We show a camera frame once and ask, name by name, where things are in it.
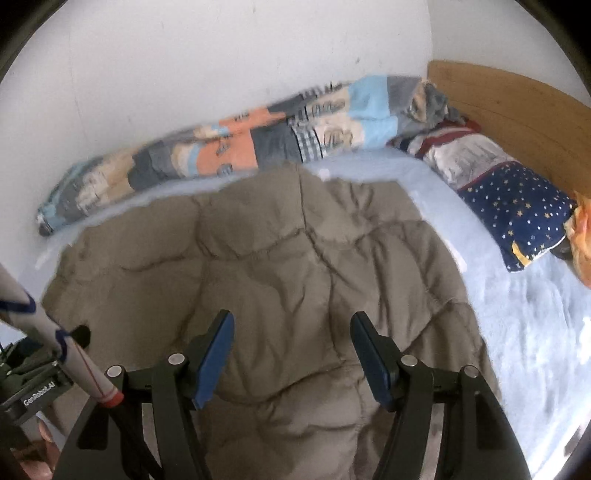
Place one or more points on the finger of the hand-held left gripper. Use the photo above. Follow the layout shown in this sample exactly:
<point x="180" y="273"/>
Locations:
<point x="79" y="336"/>

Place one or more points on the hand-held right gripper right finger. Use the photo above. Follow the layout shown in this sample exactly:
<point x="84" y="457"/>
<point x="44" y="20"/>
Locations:
<point x="371" y="364"/>

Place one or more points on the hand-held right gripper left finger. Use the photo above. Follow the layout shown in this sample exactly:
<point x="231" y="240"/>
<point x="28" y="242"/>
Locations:
<point x="214" y="360"/>

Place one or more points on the olive hooded puffer jacket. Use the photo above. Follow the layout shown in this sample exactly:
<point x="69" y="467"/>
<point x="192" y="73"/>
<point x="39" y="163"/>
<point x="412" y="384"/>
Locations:
<point x="277" y="258"/>

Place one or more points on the person's left hand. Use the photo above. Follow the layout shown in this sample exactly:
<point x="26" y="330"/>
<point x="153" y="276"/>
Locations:
<point x="46" y="429"/>

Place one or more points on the light blue bed sheet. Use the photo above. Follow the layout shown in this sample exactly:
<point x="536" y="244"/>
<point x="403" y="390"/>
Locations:
<point x="531" y="332"/>

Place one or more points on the star and stripe pillow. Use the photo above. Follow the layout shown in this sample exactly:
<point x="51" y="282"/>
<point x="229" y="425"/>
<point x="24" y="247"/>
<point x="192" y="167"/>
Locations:
<point x="517" y="207"/>

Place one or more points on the patchwork cartoon blanket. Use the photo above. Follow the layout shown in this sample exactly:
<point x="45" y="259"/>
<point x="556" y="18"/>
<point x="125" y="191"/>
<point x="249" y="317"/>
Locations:
<point x="231" y="143"/>

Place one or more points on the orange cloth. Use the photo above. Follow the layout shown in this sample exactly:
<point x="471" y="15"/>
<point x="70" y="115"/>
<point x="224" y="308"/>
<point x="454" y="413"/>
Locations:
<point x="582" y="240"/>

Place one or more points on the wooden headboard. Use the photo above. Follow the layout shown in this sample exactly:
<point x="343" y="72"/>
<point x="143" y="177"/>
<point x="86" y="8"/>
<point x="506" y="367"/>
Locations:
<point x="508" y="101"/>

